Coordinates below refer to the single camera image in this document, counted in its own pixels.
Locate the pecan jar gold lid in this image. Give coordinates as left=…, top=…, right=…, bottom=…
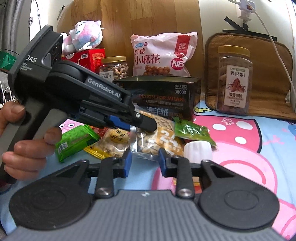
left=216, top=45, right=253, bottom=116

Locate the red gift bag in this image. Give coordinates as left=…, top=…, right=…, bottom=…
left=62, top=48, right=106, bottom=73

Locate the white jelly cup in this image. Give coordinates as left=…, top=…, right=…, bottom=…
left=184, top=141, right=212, bottom=164

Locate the brown seat cushion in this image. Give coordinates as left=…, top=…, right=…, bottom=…
left=204, top=33, right=295, bottom=121

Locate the dark metal tin box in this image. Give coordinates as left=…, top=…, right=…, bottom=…
left=113, top=76, right=201, bottom=121

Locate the pink blue plush toy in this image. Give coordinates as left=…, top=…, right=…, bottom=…
left=62, top=20, right=103, bottom=56

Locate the pink fried dough snack bag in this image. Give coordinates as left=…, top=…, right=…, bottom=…
left=130, top=32, right=198, bottom=77

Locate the white power strip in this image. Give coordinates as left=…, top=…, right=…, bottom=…
left=236, top=0, right=255, bottom=22

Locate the silver nut pouch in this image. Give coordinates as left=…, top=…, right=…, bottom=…
left=130, top=107, right=184, bottom=160

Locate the yellow peanut packet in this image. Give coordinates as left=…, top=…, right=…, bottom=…
left=84, top=128, right=130, bottom=160

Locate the green snack packet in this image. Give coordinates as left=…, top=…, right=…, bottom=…
left=56, top=125, right=100, bottom=163

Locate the white power cable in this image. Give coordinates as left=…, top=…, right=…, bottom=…
left=229, top=0, right=296, bottom=103

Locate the person's left hand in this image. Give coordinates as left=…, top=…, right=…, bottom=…
left=1, top=101, right=62, bottom=181

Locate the green pea packet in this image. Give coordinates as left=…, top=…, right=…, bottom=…
left=173, top=117, right=216, bottom=147

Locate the wooden headboard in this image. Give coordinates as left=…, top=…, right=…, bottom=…
left=57, top=0, right=204, bottom=77

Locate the cashew jar gold lid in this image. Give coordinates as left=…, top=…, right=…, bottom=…
left=99, top=56, right=129, bottom=81

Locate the peppa pig bed sheet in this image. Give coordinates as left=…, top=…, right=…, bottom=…
left=1, top=101, right=295, bottom=240

